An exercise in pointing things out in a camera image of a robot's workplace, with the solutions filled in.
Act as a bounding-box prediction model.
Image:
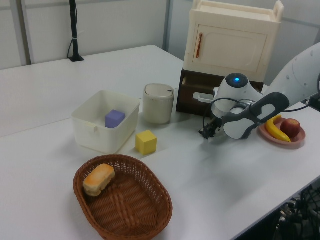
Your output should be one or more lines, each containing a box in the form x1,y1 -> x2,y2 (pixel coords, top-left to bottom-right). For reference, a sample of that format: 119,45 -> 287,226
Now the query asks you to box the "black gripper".
201,117 -> 223,140

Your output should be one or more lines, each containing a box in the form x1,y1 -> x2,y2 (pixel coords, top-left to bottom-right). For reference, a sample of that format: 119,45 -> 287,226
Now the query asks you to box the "yellow toy banana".
265,114 -> 292,143

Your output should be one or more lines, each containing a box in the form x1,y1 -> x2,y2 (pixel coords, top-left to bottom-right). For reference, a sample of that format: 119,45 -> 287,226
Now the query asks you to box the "red toy apple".
279,118 -> 301,138

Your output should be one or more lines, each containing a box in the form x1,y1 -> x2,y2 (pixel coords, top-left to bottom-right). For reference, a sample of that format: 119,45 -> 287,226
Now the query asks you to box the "cream toy cabinet brown base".
179,0 -> 285,94

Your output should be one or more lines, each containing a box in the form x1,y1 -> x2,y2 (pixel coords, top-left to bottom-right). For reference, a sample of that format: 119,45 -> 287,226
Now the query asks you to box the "toy bread loaf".
82,163 -> 116,197

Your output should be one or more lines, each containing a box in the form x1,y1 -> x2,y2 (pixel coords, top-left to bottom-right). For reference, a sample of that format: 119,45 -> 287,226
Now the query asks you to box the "white lidded trash can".
142,83 -> 175,125

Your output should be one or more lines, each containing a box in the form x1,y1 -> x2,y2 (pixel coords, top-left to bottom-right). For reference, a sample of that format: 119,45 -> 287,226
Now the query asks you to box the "yellow cube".
135,129 -> 158,154

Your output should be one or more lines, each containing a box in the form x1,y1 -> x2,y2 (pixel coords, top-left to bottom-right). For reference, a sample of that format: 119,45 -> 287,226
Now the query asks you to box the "pink plate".
258,116 -> 307,150

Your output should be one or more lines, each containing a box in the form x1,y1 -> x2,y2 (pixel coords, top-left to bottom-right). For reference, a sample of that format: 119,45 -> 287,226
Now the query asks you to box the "purple cube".
104,109 -> 126,129

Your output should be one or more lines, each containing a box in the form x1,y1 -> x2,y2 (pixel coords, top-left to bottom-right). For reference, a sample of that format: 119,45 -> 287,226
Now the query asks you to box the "grey equipment rack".
306,92 -> 320,112

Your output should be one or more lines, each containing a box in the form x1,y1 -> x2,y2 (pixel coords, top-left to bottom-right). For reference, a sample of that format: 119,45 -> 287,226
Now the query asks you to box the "brown wicker basket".
72,154 -> 174,240

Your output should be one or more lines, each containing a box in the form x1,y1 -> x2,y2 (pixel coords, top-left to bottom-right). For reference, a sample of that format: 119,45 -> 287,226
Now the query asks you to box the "white plastic bin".
71,90 -> 141,155

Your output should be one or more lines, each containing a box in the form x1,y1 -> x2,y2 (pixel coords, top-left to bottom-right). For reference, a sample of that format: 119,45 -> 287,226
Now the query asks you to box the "black pole stand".
67,0 -> 85,63

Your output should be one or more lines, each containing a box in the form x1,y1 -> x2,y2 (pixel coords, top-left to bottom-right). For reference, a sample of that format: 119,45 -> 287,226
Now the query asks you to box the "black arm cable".
202,97 -> 242,132

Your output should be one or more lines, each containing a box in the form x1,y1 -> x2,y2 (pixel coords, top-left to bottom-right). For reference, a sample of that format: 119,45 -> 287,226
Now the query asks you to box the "brown drawer white handle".
175,74 -> 263,118

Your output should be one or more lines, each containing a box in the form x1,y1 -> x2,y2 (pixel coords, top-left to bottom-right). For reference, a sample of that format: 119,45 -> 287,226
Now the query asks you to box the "black cable bundle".
274,184 -> 320,240

